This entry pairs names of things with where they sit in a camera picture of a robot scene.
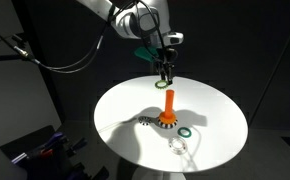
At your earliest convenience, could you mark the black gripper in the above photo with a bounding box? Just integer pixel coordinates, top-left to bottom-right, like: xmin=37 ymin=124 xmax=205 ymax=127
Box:
xmin=156 ymin=47 xmax=179 ymax=85

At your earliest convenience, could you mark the yellow toothed ring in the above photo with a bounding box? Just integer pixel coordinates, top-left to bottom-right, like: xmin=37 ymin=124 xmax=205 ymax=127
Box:
xmin=154 ymin=79 xmax=169 ymax=90

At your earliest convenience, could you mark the orange peg stand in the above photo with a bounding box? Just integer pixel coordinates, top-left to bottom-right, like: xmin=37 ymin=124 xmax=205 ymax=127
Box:
xmin=158 ymin=89 xmax=179 ymax=124

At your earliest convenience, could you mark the large black white striped ring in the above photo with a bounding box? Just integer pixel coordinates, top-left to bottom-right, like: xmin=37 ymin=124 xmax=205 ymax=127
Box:
xmin=156 ymin=116 xmax=179 ymax=130

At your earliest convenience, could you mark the purple clamp body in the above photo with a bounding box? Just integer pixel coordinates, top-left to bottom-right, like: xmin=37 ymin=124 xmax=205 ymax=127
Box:
xmin=42 ymin=131 xmax=67 ymax=152

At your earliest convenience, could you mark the black vertical pole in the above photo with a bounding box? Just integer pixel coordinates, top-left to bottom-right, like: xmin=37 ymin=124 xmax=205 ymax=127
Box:
xmin=11 ymin=0 xmax=66 ymax=124

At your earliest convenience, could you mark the black horizontal bar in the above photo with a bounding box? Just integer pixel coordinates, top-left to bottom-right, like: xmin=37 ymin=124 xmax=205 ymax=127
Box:
xmin=0 ymin=54 xmax=31 ymax=63

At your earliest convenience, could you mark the teal camera mount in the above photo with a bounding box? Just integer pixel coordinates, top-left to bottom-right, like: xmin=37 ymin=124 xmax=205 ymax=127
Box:
xmin=133 ymin=46 xmax=159 ymax=64

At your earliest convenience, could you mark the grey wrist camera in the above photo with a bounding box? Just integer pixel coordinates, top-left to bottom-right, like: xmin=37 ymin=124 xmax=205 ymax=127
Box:
xmin=166 ymin=31 xmax=185 ymax=46

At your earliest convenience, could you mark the small black white striped ring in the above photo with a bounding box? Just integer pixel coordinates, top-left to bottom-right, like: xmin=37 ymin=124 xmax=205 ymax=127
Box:
xmin=138 ymin=115 xmax=153 ymax=127

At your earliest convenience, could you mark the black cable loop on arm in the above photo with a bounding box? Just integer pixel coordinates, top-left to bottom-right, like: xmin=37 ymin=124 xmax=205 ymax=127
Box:
xmin=111 ymin=0 xmax=169 ymax=64

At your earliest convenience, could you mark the green ring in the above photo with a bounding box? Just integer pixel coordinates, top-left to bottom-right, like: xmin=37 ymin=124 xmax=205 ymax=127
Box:
xmin=177 ymin=127 xmax=193 ymax=138

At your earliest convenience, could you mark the clear plastic ring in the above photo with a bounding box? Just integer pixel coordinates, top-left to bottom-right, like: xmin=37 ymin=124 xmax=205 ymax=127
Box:
xmin=168 ymin=138 xmax=189 ymax=155

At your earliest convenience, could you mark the white table pedestal base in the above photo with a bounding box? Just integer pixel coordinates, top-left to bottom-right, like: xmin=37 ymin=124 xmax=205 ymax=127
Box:
xmin=131 ymin=166 xmax=188 ymax=180

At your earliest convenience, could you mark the long black hanging cable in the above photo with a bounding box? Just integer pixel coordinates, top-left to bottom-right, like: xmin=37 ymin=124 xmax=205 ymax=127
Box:
xmin=0 ymin=4 xmax=118 ymax=75

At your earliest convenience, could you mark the black handled clamp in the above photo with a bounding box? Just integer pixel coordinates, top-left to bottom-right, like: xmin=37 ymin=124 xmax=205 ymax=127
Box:
xmin=68 ymin=136 xmax=89 ymax=155

